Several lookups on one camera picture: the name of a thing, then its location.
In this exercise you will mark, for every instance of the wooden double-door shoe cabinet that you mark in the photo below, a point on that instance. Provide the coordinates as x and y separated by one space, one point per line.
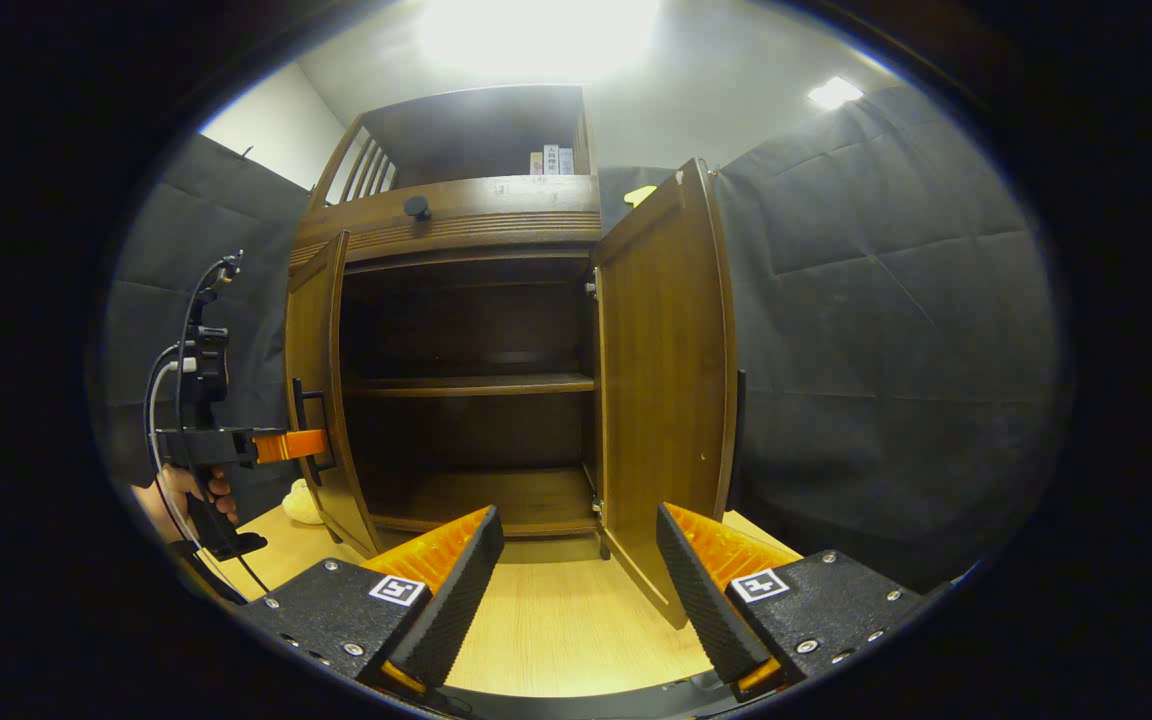
466 460

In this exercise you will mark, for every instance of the lavender spine book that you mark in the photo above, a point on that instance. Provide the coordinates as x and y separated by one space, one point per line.
566 162

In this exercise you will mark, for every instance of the small ceiling light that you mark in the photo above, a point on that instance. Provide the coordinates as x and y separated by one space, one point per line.
835 93

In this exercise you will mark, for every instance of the wooden cabinet shelf board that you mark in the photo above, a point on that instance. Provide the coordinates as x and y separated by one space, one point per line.
476 385

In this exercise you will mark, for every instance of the pale yellow soft toy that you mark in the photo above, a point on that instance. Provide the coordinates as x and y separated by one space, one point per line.
301 503

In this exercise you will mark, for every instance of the black round drawer knob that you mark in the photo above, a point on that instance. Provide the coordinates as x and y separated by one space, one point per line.
418 208

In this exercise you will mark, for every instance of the large ceiling light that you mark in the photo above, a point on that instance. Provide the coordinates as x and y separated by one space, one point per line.
536 35

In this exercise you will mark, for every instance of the wooden shoe cabinet door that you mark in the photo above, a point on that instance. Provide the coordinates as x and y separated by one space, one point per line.
314 330
661 380

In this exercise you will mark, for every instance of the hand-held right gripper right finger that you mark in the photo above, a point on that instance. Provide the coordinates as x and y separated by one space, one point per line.
701 600

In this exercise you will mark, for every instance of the wooden cabinet drawer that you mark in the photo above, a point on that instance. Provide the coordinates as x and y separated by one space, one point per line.
516 215

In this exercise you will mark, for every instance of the black backdrop cloth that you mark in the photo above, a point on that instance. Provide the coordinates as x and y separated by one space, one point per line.
886 330

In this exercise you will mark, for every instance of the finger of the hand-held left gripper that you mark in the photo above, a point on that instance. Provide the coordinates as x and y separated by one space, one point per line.
291 446

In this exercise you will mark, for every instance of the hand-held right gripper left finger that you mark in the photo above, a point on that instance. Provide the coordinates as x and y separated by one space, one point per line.
456 600

